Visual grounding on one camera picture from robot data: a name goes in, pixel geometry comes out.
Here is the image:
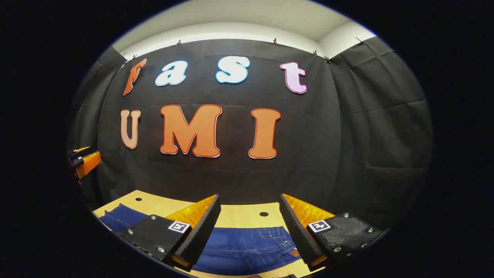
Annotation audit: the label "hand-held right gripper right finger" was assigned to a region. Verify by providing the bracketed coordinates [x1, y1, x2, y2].
[279, 193, 387, 271]

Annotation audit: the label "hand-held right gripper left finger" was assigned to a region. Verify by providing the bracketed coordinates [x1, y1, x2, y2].
[120, 194, 222, 271]

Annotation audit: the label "blue jeans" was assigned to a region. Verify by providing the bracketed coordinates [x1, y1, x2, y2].
[98, 203, 303, 275]

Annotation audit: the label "black backdrop cloth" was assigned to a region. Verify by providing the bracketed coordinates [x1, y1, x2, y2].
[68, 38, 433, 232]

